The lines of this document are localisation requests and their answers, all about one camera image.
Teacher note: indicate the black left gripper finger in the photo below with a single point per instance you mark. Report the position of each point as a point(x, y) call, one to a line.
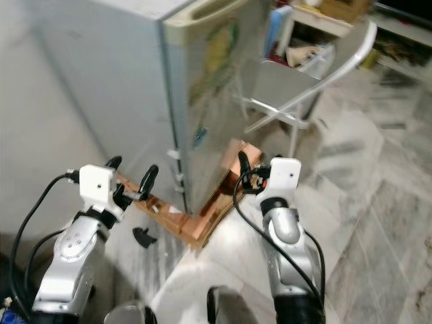
point(113, 162)
point(148, 181)

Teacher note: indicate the orange brick fridge base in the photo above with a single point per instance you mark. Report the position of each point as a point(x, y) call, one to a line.
point(209, 216)

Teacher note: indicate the grey fridge body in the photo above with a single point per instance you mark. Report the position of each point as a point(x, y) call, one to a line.
point(108, 81)

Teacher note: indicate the small black floor object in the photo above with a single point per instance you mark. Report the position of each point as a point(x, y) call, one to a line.
point(143, 236)

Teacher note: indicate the beige cloth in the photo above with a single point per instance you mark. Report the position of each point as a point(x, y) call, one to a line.
point(304, 55)

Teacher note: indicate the white folding chair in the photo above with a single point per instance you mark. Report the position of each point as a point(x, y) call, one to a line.
point(337, 61)

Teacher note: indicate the silver left robot leg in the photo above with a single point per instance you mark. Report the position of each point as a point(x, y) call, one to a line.
point(125, 314)

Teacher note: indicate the silver robot leg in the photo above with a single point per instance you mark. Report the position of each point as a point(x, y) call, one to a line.
point(233, 307)
point(125, 314)

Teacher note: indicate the silver right robot leg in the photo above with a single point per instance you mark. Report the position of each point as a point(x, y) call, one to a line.
point(233, 307)

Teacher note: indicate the white shelf rack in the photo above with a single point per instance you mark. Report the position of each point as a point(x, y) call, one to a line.
point(391, 27)

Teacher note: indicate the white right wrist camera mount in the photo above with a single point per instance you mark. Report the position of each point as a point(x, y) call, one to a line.
point(285, 175)

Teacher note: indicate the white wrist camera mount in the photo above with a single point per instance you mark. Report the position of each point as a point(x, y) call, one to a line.
point(96, 185)
point(285, 175)

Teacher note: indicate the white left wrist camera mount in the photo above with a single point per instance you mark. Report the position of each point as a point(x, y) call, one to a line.
point(96, 185)

